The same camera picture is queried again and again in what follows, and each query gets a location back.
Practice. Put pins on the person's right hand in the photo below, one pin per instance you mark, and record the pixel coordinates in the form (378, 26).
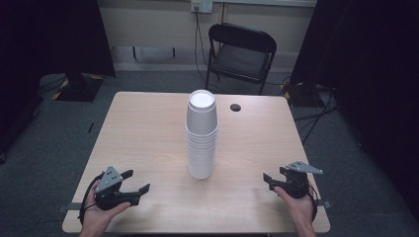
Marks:
(301, 209)

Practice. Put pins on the stack of white foam cups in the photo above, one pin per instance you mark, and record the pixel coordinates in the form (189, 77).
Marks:
(201, 131)

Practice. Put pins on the dark curtain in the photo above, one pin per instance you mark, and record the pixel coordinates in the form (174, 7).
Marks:
(372, 82)
(49, 39)

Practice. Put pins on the small black stick on floor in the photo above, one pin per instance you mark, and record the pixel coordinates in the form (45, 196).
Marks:
(90, 127)

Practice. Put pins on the white wall socket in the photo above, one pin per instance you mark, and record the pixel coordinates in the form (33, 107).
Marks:
(201, 6)

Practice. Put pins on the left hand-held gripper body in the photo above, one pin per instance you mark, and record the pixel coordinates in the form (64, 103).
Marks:
(110, 184)

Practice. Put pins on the person's left hand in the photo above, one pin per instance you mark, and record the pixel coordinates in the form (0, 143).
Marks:
(97, 217)

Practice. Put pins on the black stand base with striped tape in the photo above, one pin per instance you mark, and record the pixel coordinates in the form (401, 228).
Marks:
(79, 87)

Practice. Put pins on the black folding chair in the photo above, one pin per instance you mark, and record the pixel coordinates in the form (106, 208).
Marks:
(242, 57)

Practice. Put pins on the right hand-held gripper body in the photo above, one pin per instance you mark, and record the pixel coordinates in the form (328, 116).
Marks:
(298, 182)

